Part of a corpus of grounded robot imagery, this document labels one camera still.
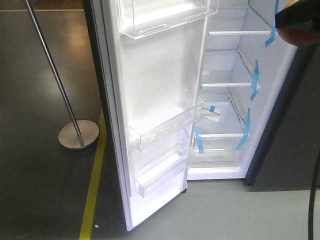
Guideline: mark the red yellow apple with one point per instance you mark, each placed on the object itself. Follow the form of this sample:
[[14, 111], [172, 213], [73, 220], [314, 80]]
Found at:
[[298, 37]]

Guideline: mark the white fridge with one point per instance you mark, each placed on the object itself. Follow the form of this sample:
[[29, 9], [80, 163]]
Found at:
[[187, 88]]

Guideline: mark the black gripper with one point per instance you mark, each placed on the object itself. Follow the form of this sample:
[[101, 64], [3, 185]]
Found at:
[[301, 15]]

